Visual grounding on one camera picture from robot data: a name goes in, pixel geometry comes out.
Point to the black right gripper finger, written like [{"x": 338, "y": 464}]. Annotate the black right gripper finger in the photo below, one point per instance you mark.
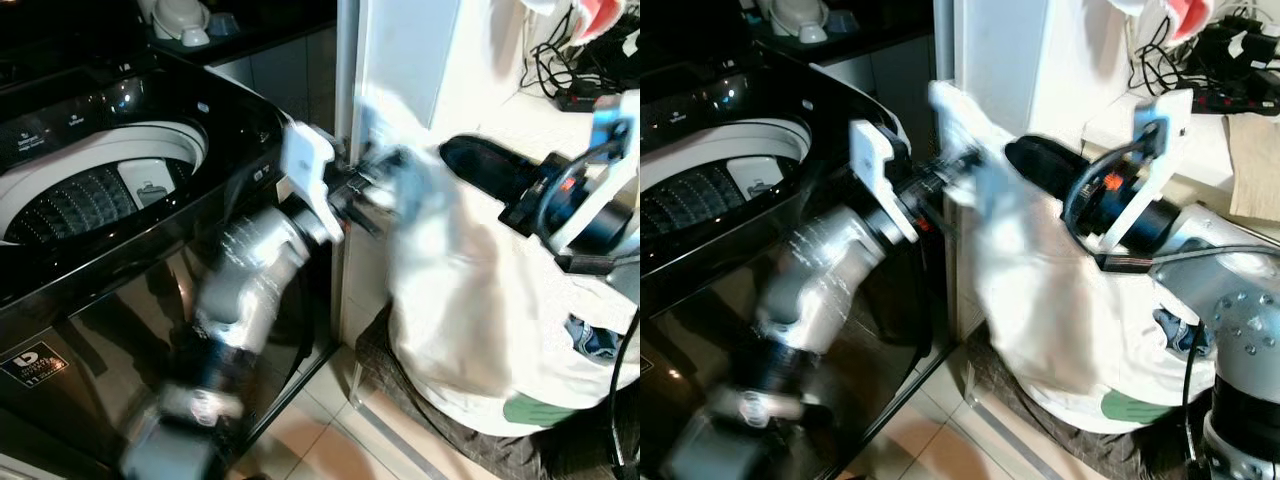
[
  {"x": 1045, "y": 165},
  {"x": 490, "y": 165},
  {"x": 523, "y": 216},
  {"x": 1078, "y": 214}
]

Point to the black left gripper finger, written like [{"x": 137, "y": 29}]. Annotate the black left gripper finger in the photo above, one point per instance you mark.
[
  {"x": 966, "y": 172},
  {"x": 388, "y": 170}
]

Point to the white cloth garment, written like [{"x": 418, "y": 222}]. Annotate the white cloth garment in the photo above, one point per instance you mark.
[
  {"x": 1050, "y": 300},
  {"x": 470, "y": 300}
]

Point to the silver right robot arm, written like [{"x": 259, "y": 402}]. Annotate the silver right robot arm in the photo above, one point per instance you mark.
[
  {"x": 628, "y": 228},
  {"x": 1240, "y": 320}
]

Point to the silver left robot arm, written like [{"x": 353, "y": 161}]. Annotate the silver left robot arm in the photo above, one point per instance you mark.
[
  {"x": 250, "y": 262},
  {"x": 820, "y": 262}
]

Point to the black top-load washing machine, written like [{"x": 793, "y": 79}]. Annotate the black top-load washing machine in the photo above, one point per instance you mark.
[
  {"x": 120, "y": 300},
  {"x": 700, "y": 330}
]

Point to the black power strip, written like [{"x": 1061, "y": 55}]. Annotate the black power strip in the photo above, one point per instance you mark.
[
  {"x": 585, "y": 100},
  {"x": 1220, "y": 100}
]

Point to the white cabinet panel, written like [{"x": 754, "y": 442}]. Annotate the white cabinet panel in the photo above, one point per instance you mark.
[
  {"x": 400, "y": 50},
  {"x": 1010, "y": 50}
]

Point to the grey washer drum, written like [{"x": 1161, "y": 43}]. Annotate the grey washer drum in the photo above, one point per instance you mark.
[
  {"x": 90, "y": 200},
  {"x": 700, "y": 200}
]

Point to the blue garment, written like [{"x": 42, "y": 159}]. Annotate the blue garment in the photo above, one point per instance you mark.
[
  {"x": 1175, "y": 330},
  {"x": 592, "y": 338}
]

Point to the brown cardboard sheet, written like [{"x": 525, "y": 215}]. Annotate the brown cardboard sheet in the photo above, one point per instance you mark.
[{"x": 1255, "y": 165}]

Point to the small blue container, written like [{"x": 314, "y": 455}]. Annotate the small blue container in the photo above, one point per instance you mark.
[
  {"x": 222, "y": 24},
  {"x": 842, "y": 22}
]

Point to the red and white object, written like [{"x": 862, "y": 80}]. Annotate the red and white object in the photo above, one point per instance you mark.
[
  {"x": 600, "y": 15},
  {"x": 1195, "y": 15}
]

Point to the black power adapter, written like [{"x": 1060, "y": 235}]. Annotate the black power adapter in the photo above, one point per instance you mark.
[{"x": 1235, "y": 50}]

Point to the green garment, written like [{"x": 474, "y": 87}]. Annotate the green garment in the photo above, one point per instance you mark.
[
  {"x": 535, "y": 412},
  {"x": 1135, "y": 408}
]

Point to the dark brown laundry basket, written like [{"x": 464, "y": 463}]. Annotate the dark brown laundry basket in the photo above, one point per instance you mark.
[
  {"x": 480, "y": 456},
  {"x": 1080, "y": 456}
]

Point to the black white washer sticker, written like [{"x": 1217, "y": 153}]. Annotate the black white washer sticker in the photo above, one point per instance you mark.
[{"x": 32, "y": 362}]

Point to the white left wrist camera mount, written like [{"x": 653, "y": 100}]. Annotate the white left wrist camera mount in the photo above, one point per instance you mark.
[
  {"x": 306, "y": 165},
  {"x": 872, "y": 165}
]

